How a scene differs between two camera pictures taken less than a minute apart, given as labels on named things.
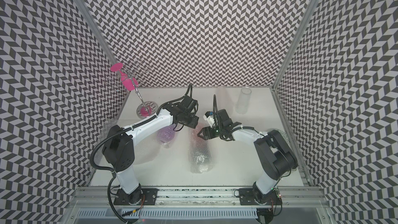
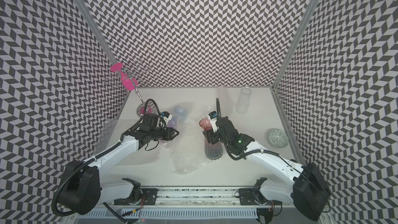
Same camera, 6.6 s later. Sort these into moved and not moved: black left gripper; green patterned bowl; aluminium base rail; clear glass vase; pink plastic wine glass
Moved: black left gripper
Not moved: pink plastic wine glass; aluminium base rail; clear glass vase; green patterned bowl
